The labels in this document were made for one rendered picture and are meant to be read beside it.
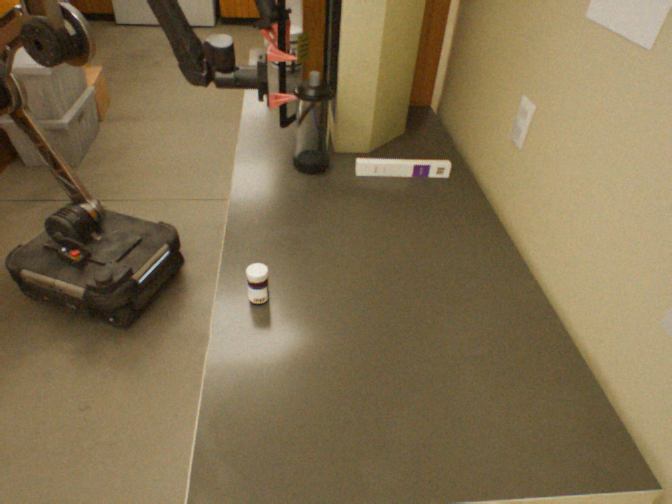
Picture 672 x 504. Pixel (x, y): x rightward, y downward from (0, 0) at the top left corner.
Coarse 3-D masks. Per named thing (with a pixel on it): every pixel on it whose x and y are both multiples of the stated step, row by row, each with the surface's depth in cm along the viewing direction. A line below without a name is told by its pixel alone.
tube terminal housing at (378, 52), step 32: (352, 0) 118; (384, 0) 118; (416, 0) 128; (352, 32) 123; (384, 32) 124; (416, 32) 136; (352, 64) 128; (384, 64) 130; (352, 96) 134; (384, 96) 138; (352, 128) 140; (384, 128) 146
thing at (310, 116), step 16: (304, 96) 120; (320, 96) 120; (304, 112) 123; (320, 112) 123; (304, 128) 126; (320, 128) 126; (304, 144) 129; (320, 144) 129; (304, 160) 132; (320, 160) 132
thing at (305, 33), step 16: (288, 0) 124; (304, 0) 132; (320, 0) 140; (288, 16) 127; (304, 16) 134; (320, 16) 143; (288, 32) 129; (304, 32) 137; (320, 32) 146; (288, 48) 132; (304, 48) 140; (320, 48) 150; (288, 64) 135; (304, 64) 143; (320, 64) 153; (288, 80) 138; (304, 80) 147; (288, 112) 144
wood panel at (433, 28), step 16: (432, 0) 153; (448, 0) 154; (432, 16) 156; (432, 32) 160; (432, 48) 163; (416, 64) 166; (432, 64) 167; (416, 80) 170; (432, 80) 170; (416, 96) 174; (432, 96) 174
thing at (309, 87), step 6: (312, 72) 120; (318, 72) 121; (312, 78) 120; (318, 78) 120; (300, 84) 122; (306, 84) 122; (312, 84) 121; (318, 84) 121; (324, 84) 123; (300, 90) 121; (306, 90) 120; (312, 90) 120; (318, 90) 120; (324, 90) 120; (330, 90) 122
